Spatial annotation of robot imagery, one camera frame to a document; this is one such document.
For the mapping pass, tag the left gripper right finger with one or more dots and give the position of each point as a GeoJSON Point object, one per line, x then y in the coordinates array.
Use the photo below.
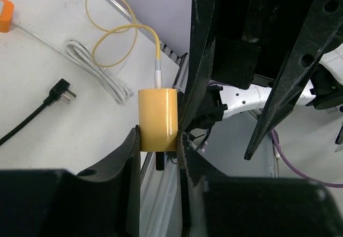
{"type": "Point", "coordinates": [214, 204]}

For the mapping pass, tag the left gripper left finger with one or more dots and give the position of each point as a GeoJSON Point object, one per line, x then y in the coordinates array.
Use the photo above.
{"type": "Point", "coordinates": [102, 200]}

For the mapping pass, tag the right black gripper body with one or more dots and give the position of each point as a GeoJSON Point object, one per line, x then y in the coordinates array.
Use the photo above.
{"type": "Point", "coordinates": [253, 38]}

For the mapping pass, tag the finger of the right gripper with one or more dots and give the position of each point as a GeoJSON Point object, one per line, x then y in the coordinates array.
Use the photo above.
{"type": "Point", "coordinates": [321, 24]}
{"type": "Point", "coordinates": [201, 54]}

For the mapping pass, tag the tan yellow charger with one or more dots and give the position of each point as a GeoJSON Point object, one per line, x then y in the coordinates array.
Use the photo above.
{"type": "Point", "coordinates": [158, 119]}

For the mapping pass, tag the orange power strip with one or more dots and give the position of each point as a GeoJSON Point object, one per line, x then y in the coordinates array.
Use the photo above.
{"type": "Point", "coordinates": [7, 9]}

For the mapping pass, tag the aluminium right rail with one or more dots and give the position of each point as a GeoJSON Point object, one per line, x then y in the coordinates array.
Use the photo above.
{"type": "Point", "coordinates": [164, 202]}

